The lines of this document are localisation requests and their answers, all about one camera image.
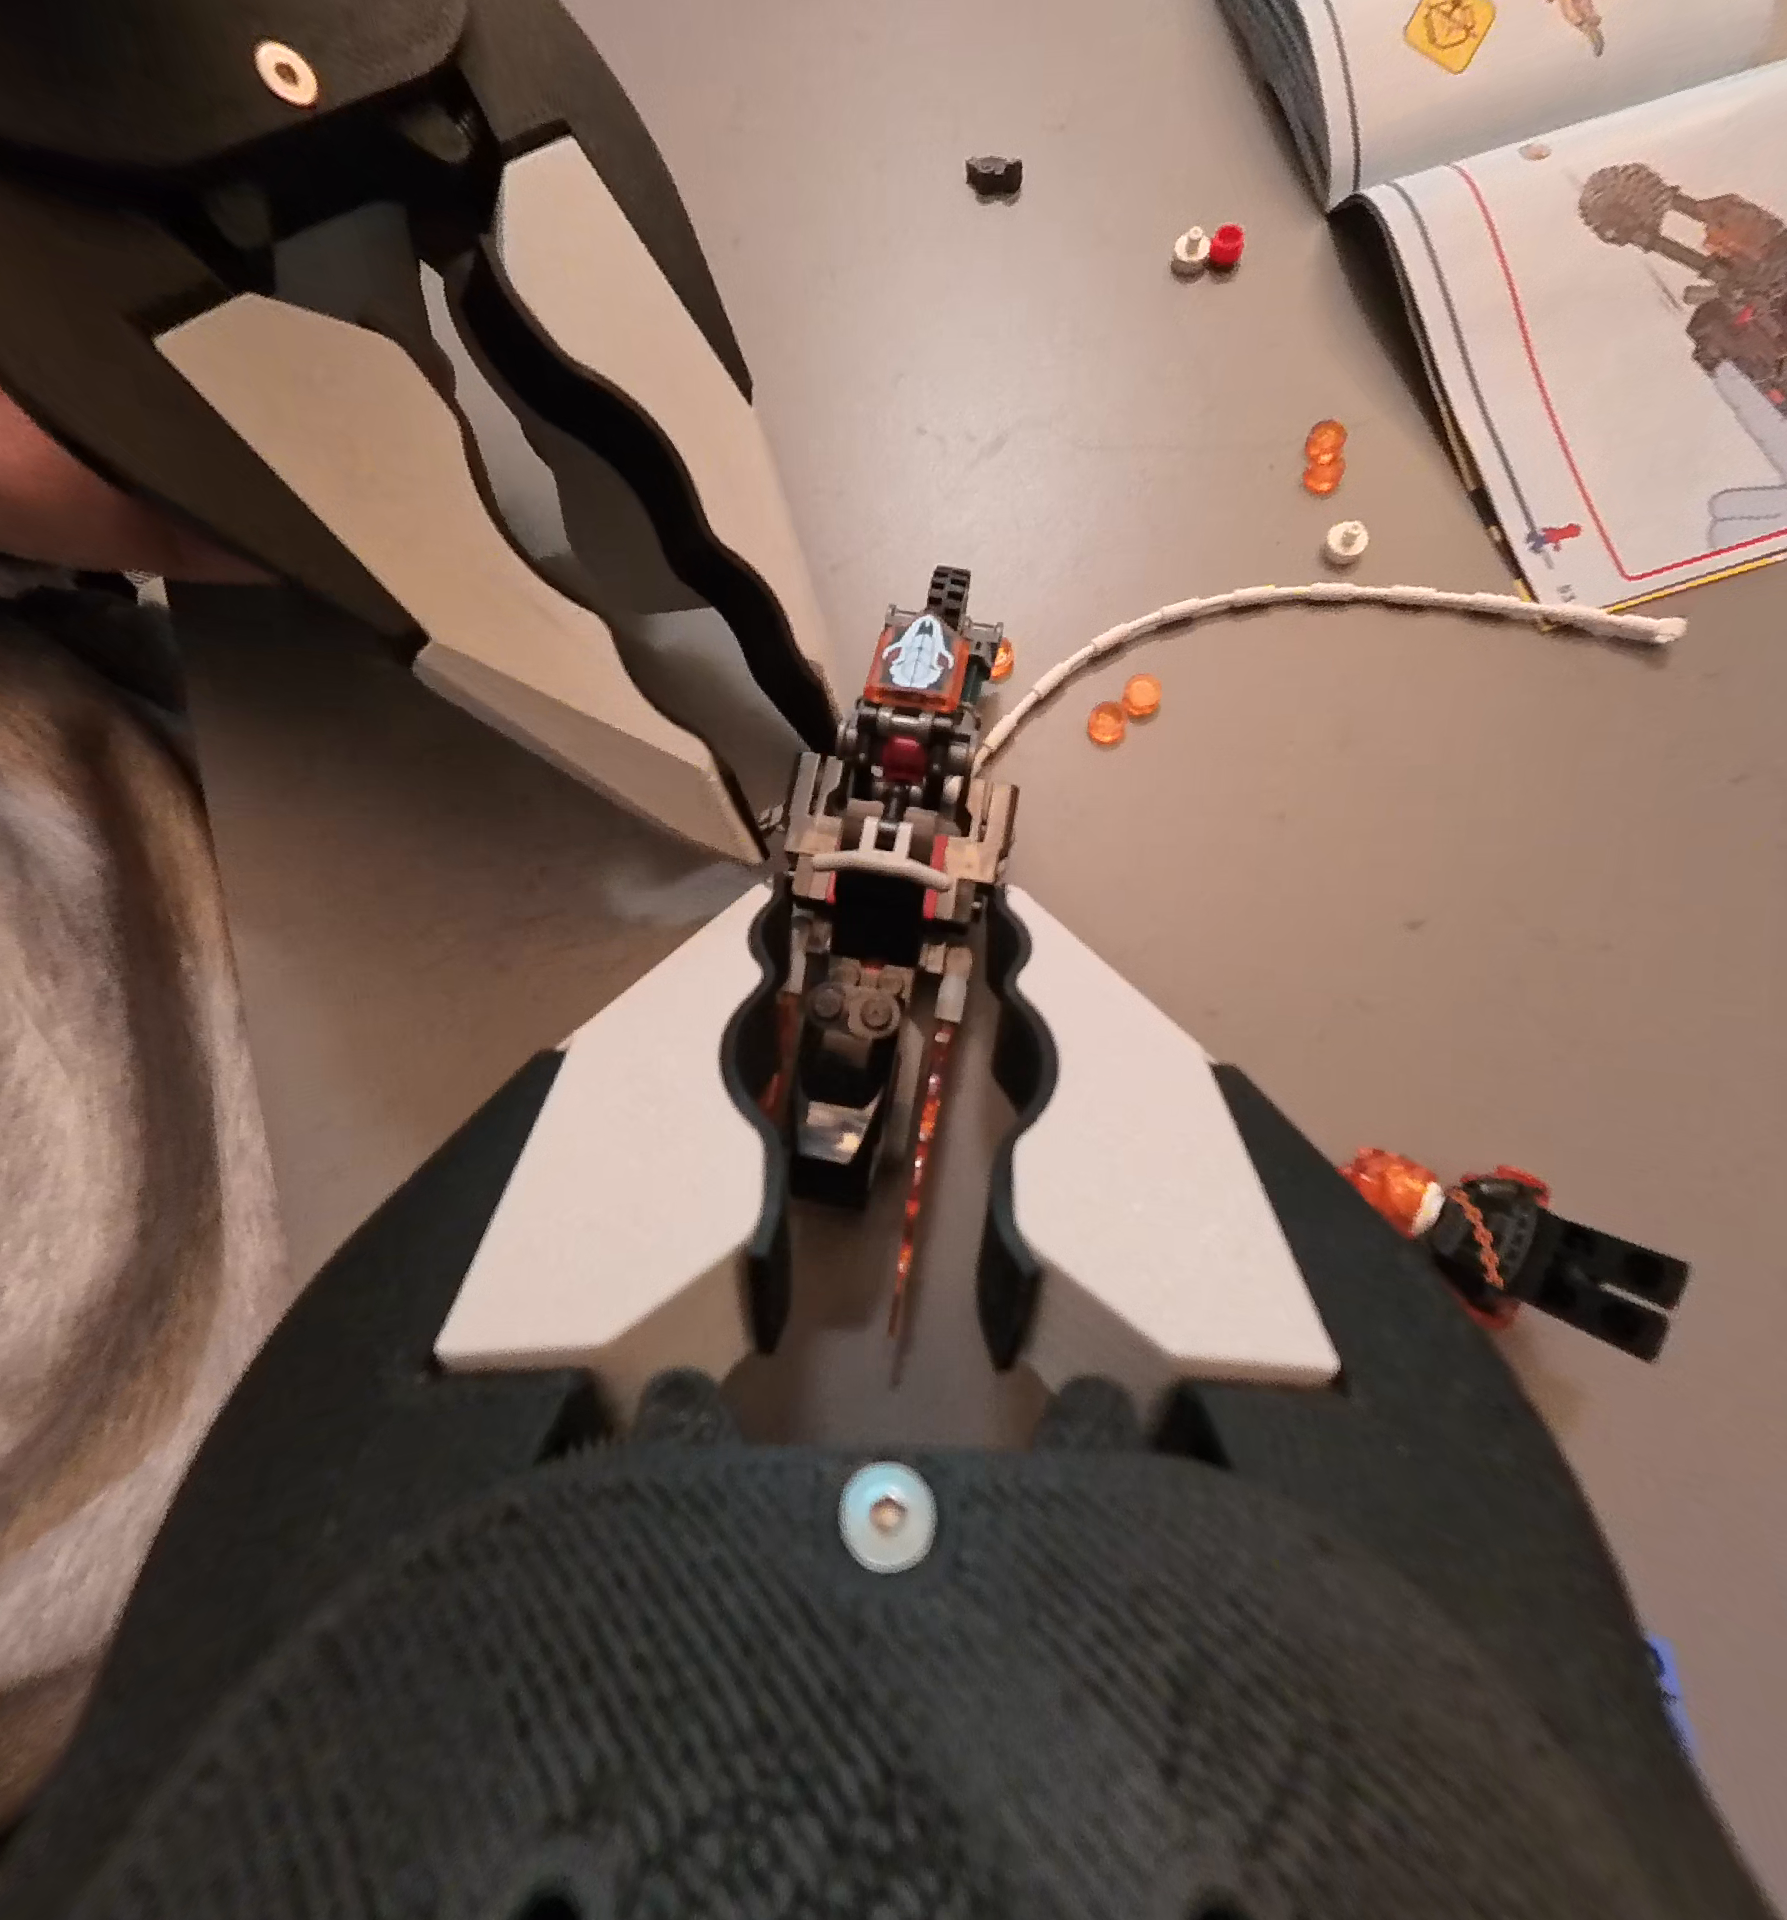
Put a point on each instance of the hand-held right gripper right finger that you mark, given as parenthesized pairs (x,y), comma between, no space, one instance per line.
(1164,1186)

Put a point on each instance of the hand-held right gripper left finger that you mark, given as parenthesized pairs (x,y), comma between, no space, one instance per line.
(607,1186)

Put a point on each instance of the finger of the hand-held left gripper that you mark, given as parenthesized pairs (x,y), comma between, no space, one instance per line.
(306,451)
(743,510)

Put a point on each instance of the black lego motorcycle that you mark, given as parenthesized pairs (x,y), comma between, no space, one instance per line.
(893,840)

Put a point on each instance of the person's left forearm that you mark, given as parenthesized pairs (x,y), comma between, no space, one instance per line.
(22,466)

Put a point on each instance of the black flame-head lego minifigure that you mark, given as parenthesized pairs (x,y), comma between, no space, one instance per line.
(1507,1230)

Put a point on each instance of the small black lego piece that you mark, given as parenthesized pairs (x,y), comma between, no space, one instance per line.
(993,172)

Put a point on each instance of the small white lego piece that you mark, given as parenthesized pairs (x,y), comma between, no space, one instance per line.
(1192,250)

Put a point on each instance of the white round lego stud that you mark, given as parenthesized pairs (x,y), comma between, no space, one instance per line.
(1344,540)

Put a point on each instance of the blue red lego minifigure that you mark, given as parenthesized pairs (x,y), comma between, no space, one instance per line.
(1662,1696)

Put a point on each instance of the lego instruction booklet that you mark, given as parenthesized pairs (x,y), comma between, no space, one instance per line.
(1612,375)

